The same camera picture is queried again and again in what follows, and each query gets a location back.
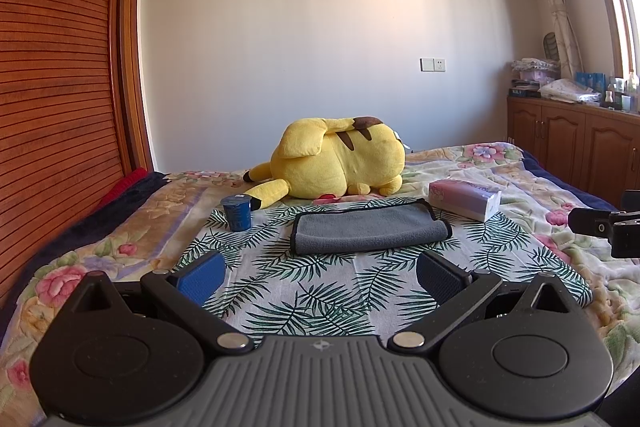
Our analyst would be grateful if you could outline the floral blanket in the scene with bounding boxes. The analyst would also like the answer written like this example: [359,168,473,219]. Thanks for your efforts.
[0,142,640,427]

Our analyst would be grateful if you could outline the leaf print cloth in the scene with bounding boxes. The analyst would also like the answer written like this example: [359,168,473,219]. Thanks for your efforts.
[172,201,594,342]

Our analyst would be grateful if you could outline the wooden cabinet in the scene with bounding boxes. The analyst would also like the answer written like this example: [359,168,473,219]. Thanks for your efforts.
[505,96,640,214]

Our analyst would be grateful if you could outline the red cloth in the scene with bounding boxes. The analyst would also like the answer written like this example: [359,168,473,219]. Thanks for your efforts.
[97,167,149,208]

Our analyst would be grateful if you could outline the yellow plush toy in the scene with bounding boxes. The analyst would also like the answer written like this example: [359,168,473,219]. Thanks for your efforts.
[243,114,406,210]

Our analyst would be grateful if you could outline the clutter on cabinet top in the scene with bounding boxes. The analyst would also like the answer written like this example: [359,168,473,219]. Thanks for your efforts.
[508,56,561,99]

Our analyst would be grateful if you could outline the wooden louvered wardrobe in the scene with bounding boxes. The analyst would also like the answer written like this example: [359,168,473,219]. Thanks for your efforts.
[0,0,154,310]

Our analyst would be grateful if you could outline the blue box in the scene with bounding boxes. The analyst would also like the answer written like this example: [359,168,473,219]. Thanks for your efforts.
[574,71,606,90]

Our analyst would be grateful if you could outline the pink tissue pack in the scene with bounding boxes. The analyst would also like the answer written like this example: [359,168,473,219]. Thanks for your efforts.
[428,179,503,223]

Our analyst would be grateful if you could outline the clear plastic bottle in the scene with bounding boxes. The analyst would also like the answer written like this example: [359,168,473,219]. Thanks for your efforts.
[625,70,640,110]

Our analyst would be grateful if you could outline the blue cup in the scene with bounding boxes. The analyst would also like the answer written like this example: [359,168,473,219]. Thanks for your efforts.
[221,195,253,233]

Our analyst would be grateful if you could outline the purple and grey towel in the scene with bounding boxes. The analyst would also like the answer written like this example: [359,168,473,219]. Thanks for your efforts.
[290,199,454,257]

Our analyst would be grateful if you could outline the dark blue blanket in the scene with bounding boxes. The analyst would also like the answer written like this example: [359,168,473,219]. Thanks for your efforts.
[0,171,169,325]

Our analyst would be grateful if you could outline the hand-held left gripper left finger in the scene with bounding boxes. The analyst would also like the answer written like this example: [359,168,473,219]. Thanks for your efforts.
[54,251,256,354]

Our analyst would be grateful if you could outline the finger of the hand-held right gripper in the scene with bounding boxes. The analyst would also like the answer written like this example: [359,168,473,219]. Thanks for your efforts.
[568,207,615,236]

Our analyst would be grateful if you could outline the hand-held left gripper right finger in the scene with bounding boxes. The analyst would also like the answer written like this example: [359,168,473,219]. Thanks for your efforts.
[387,250,583,354]

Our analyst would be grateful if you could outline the white plastic bag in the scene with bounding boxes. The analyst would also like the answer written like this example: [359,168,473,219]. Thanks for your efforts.
[538,78,601,104]

